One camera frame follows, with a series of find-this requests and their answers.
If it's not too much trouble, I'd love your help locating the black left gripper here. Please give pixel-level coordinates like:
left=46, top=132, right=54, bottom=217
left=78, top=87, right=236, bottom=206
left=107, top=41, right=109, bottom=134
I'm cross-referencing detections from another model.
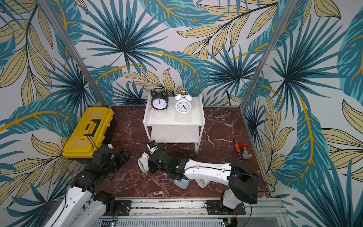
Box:
left=102, top=149, right=132, bottom=177

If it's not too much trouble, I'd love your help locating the white round alarm clock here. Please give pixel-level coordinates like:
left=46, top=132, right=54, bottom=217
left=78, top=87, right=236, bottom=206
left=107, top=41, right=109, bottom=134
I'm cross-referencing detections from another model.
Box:
left=138, top=152, right=149, bottom=173

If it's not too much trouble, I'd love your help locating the black twin-bell alarm clock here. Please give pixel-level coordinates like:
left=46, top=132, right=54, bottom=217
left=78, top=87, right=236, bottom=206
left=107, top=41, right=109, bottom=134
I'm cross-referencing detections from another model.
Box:
left=150, top=89, right=169, bottom=110

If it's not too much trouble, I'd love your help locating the white twin-bell alarm clock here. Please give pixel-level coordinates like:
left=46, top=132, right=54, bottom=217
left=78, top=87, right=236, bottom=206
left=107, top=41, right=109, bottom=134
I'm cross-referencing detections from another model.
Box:
left=175, top=91, right=193, bottom=113

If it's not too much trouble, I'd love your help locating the white square alarm clock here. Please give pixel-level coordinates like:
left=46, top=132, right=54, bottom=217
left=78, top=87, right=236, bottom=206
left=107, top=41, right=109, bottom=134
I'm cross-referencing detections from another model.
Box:
left=195, top=179, right=209, bottom=188

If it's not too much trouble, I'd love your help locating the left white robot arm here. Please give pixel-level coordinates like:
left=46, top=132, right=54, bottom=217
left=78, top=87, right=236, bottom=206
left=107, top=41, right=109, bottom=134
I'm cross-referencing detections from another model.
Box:
left=45, top=144, right=131, bottom=227

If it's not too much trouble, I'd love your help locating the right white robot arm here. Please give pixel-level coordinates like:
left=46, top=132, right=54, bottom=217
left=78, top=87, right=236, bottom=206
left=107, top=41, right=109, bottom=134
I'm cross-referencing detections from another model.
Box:
left=138, top=149, right=259, bottom=210

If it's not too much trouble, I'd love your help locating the blue square alarm clock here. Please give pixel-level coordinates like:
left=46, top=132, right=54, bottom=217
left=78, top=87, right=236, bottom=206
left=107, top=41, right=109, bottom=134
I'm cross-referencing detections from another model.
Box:
left=173, top=179, right=190, bottom=190

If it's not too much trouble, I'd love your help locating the white two-tier shelf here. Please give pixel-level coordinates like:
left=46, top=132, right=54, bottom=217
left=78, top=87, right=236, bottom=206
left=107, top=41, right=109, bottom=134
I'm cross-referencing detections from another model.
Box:
left=143, top=96, right=205, bottom=154

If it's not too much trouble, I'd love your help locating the yellow and black toolbox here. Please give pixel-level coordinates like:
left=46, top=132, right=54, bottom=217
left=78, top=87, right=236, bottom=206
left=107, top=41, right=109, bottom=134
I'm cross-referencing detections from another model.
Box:
left=62, top=107, right=117, bottom=164

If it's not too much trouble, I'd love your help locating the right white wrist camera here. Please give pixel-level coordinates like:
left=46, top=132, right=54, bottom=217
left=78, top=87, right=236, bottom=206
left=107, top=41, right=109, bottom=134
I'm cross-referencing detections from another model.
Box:
left=147, top=140, right=158, bottom=155

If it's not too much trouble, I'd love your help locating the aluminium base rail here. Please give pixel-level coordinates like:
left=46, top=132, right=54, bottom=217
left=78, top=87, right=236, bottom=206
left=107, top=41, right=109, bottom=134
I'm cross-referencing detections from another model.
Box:
left=92, top=197, right=292, bottom=227

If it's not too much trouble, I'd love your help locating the orange handled tool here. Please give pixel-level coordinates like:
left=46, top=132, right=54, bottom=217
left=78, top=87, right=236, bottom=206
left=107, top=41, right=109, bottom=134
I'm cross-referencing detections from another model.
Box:
left=233, top=139, right=240, bottom=153

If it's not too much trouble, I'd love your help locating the red handled metal valve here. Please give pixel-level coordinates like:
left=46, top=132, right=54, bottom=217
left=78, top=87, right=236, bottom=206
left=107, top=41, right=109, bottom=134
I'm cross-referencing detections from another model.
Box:
left=239, top=143, right=252, bottom=160

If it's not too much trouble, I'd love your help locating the left metal corner post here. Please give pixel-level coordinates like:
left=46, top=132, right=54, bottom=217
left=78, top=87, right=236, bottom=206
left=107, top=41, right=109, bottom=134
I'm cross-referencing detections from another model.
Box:
left=38, top=0, right=108, bottom=107

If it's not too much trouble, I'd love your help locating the metal corner post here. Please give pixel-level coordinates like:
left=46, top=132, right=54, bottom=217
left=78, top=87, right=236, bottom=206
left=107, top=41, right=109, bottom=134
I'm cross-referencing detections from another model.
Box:
left=240, top=0, right=297, bottom=111
left=38, top=0, right=108, bottom=107

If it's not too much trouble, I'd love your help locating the right metal corner post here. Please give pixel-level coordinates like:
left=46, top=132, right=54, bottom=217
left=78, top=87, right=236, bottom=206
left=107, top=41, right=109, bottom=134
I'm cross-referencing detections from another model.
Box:
left=240, top=0, right=297, bottom=111

